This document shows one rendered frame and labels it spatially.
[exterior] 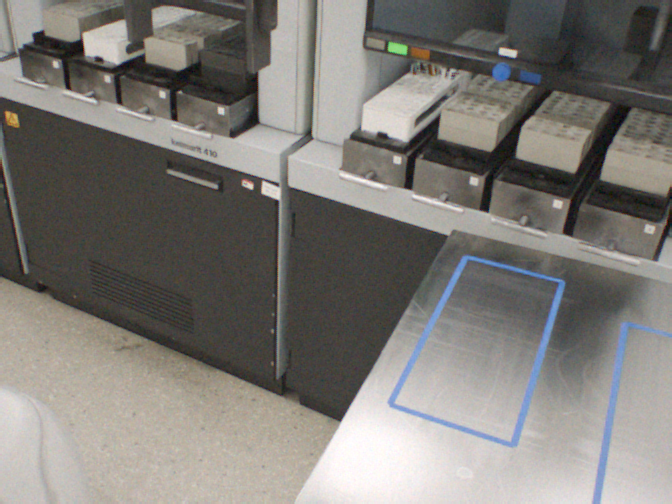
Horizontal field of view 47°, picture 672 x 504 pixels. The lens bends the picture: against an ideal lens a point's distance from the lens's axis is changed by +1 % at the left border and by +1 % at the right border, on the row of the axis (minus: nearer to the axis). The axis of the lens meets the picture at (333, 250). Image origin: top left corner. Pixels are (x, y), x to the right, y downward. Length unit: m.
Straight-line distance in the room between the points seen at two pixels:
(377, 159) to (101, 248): 0.89
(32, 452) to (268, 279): 1.17
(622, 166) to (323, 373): 0.84
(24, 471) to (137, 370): 1.52
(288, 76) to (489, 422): 0.96
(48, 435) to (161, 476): 1.23
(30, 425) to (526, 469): 0.48
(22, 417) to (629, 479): 0.59
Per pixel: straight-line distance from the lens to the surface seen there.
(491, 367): 0.96
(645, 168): 1.43
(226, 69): 1.71
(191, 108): 1.70
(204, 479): 1.90
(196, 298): 1.96
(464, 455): 0.85
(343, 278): 1.66
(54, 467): 0.69
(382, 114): 1.50
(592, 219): 1.40
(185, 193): 1.81
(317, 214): 1.62
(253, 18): 0.70
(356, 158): 1.51
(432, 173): 1.46
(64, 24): 1.99
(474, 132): 1.48
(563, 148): 1.44
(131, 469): 1.94
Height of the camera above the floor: 1.44
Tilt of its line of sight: 33 degrees down
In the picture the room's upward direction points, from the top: 4 degrees clockwise
